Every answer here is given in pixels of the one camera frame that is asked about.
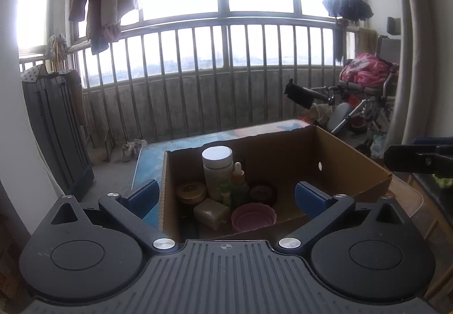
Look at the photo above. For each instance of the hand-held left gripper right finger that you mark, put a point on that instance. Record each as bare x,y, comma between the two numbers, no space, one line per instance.
311,200

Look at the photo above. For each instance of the maroon hanging jacket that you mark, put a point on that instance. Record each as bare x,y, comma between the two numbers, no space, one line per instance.
93,16

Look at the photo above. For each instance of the brown cardboard sheet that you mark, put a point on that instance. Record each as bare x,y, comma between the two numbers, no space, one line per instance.
76,94

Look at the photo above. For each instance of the dark hanging laundry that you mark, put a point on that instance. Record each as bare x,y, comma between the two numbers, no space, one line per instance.
348,7

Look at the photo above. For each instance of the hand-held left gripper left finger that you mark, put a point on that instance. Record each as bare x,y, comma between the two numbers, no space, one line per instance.
143,199

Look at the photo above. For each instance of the pink blanket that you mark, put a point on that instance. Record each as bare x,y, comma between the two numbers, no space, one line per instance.
364,69

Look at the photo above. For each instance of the wheelchair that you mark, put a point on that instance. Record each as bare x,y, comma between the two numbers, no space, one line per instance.
308,92

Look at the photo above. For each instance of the small green-capped bottle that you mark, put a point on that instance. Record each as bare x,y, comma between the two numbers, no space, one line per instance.
225,193

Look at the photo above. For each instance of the white cube container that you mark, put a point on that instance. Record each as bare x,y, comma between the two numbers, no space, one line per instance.
210,213

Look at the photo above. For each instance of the white sneaker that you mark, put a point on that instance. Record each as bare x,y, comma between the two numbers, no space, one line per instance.
139,147
128,153

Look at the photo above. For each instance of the dark red round jar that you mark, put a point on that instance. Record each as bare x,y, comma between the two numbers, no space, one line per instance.
263,193

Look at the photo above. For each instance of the red bag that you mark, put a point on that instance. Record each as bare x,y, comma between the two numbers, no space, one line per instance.
354,100

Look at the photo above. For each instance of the metal balcony railing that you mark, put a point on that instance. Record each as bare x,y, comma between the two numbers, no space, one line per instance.
247,19

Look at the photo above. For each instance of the green dropper bottle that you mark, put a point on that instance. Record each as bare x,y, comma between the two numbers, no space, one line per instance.
239,186

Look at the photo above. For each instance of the black wall box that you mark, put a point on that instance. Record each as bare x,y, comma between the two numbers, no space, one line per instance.
394,25

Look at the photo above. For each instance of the pink scalloped bowl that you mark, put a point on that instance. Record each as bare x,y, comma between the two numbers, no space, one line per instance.
253,218

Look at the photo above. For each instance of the gold-lid dark jar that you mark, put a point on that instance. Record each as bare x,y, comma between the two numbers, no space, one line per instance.
191,193

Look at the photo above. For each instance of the brown cardboard box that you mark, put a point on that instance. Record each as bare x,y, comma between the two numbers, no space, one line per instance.
346,172

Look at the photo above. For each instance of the green plastic bag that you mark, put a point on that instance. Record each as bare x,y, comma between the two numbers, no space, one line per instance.
378,145

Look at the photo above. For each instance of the dotted white paper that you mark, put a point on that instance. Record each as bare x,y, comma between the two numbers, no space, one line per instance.
33,75

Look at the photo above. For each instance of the grey slatted cabinet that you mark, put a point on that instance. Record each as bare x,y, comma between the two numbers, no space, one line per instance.
53,129

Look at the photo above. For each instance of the yellowish hanging towel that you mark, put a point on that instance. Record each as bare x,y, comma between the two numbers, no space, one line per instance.
368,43

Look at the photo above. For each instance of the white-capped supplement bottle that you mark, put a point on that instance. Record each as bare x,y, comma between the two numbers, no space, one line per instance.
216,165

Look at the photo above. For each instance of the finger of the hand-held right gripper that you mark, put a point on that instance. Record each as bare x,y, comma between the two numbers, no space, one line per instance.
407,158

